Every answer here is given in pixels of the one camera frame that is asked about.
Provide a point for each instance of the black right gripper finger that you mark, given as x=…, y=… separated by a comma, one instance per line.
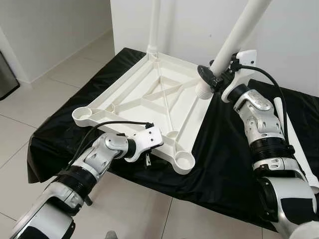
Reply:
x=206, y=77

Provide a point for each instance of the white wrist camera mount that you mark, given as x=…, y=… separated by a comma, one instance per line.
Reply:
x=144, y=142
x=244, y=69

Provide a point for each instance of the steel pedal trash bin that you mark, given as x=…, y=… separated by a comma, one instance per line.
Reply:
x=7, y=74

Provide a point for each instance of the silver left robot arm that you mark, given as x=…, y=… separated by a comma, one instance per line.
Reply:
x=84, y=164

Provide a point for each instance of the white plastic table top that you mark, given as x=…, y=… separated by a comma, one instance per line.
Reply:
x=159, y=94

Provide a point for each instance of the black metal table leg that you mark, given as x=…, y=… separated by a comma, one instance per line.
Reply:
x=87, y=199

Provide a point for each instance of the white plastic table leg tube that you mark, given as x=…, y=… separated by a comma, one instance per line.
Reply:
x=237, y=40
x=304, y=159
x=154, y=25

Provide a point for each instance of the grey left robot leg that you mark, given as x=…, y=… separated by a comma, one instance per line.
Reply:
x=111, y=235

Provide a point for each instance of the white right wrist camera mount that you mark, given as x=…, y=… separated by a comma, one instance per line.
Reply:
x=244, y=69

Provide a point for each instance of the black table cloth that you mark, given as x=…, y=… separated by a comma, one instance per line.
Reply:
x=224, y=149

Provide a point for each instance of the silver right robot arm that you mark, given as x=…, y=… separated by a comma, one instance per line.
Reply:
x=264, y=129

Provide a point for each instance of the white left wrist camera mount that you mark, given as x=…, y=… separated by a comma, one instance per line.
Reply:
x=144, y=142

